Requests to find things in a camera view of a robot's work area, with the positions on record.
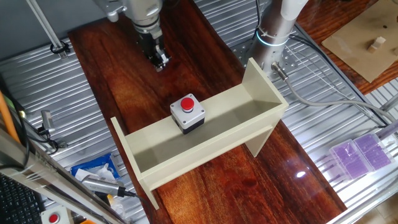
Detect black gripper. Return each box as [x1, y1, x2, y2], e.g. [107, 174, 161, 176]
[138, 29, 172, 72]

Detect grey red push-button box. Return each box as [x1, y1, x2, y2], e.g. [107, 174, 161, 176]
[169, 93, 206, 135]

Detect cream wooden shelf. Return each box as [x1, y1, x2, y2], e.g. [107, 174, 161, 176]
[110, 57, 289, 211]

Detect glossy dark wooden board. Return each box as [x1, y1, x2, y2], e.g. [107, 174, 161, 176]
[67, 0, 348, 224]

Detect blue tissue pack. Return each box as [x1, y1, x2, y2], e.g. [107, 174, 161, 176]
[70, 152, 121, 183]

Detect orange tube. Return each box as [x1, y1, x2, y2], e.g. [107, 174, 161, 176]
[0, 90, 22, 144]

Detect grey box small red button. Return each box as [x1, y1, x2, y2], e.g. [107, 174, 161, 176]
[40, 204, 75, 224]

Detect brown cardboard sheet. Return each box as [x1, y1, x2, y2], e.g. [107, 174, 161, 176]
[321, 0, 398, 84]

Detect black keyboard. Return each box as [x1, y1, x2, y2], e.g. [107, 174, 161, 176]
[0, 173, 47, 224]

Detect clear box purple contents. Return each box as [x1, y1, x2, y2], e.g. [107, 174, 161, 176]
[328, 139, 374, 182]
[353, 133, 396, 171]

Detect grey metal bar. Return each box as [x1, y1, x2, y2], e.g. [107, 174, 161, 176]
[381, 93, 398, 113]

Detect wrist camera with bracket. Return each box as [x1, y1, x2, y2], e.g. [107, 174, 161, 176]
[94, 0, 127, 23]

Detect black clamp ring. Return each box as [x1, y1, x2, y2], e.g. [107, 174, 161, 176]
[49, 39, 72, 56]

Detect aluminium camera pole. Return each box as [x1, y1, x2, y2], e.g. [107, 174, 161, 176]
[25, 0, 68, 60]

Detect grey cable metal connector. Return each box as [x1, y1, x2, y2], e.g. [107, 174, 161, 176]
[271, 61, 398, 125]

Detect small silver camera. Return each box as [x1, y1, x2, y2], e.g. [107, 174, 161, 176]
[40, 110, 56, 135]

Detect silver perforated base plate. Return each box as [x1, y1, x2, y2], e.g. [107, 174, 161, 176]
[231, 30, 301, 82]

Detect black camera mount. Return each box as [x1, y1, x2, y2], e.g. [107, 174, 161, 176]
[36, 126, 68, 151]

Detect black silver-camera cable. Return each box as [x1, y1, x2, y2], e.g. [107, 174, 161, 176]
[123, 190, 155, 224]

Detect long silver camera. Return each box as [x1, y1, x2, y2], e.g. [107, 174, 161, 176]
[81, 174, 127, 198]

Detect black cable by frame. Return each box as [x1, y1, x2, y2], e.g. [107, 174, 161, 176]
[0, 74, 32, 170]

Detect wrapped aluminium frame bar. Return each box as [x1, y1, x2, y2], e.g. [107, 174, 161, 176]
[0, 126, 128, 224]

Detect black base cable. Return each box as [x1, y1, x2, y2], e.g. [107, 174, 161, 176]
[289, 33, 388, 128]

